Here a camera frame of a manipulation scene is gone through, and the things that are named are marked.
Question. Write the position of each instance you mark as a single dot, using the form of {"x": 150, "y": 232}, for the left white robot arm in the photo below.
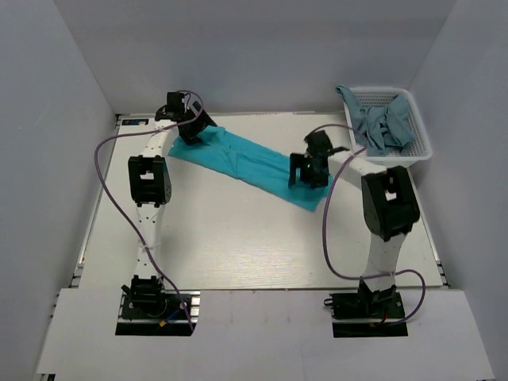
{"x": 150, "y": 189}

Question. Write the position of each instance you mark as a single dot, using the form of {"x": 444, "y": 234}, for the grey blue t shirt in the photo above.
{"x": 383, "y": 128}

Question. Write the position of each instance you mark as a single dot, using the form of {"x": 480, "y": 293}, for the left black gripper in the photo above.
{"x": 192, "y": 132}

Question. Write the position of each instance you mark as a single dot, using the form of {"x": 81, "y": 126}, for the blue label sticker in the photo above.
{"x": 135, "y": 121}

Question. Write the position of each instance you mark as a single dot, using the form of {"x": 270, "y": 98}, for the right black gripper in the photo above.
{"x": 308, "y": 171}

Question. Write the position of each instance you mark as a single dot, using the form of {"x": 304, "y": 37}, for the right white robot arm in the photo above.
{"x": 390, "y": 211}

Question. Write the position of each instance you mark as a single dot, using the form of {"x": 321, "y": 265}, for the white plastic basket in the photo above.
{"x": 419, "y": 150}

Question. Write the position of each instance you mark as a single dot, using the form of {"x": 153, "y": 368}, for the teal t shirt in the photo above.
{"x": 239, "y": 158}

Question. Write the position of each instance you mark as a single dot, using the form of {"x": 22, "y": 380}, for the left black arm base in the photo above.
{"x": 157, "y": 313}

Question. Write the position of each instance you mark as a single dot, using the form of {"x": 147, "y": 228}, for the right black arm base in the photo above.
{"x": 351, "y": 320}

